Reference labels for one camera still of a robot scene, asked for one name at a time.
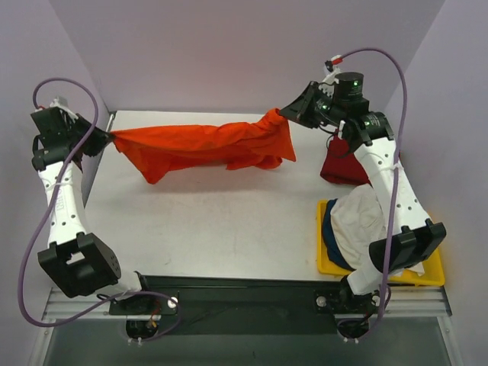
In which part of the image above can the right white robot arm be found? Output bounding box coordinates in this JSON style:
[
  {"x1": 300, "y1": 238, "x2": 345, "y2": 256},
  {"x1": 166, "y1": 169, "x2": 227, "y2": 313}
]
[{"x1": 280, "y1": 70, "x2": 447, "y2": 311}]

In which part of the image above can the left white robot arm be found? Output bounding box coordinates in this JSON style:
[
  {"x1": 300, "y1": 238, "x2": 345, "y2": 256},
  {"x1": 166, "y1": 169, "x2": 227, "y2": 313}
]
[{"x1": 31, "y1": 106, "x2": 154, "y2": 314}]

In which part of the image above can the dark red folded t shirt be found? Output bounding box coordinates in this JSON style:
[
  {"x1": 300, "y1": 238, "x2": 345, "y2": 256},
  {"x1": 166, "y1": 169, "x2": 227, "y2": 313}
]
[{"x1": 319, "y1": 136, "x2": 370, "y2": 186}]

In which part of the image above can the orange t shirt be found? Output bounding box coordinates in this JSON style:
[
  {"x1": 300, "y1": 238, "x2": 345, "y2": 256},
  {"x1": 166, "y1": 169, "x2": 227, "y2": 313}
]
[{"x1": 112, "y1": 108, "x2": 297, "y2": 185}]

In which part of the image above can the yellow plastic tray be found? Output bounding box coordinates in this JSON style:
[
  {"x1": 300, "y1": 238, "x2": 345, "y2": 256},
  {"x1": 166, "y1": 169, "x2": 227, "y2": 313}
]
[{"x1": 316, "y1": 199, "x2": 446, "y2": 287}]

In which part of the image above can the white t shirt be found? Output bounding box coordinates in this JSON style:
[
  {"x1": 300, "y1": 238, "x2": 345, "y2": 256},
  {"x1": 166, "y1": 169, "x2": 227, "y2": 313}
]
[{"x1": 328, "y1": 185, "x2": 426, "y2": 276}]

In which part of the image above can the navy blue t shirt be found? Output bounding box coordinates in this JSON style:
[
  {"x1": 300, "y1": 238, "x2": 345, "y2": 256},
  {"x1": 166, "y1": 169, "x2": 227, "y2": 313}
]
[{"x1": 321, "y1": 198, "x2": 353, "y2": 271}]

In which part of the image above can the aluminium frame rail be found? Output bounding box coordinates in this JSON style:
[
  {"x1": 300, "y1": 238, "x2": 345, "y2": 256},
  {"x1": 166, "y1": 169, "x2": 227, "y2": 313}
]
[{"x1": 41, "y1": 286, "x2": 451, "y2": 321}]

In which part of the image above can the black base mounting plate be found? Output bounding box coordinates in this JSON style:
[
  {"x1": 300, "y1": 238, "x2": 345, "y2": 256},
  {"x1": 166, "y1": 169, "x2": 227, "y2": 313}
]
[{"x1": 109, "y1": 276, "x2": 377, "y2": 337}]

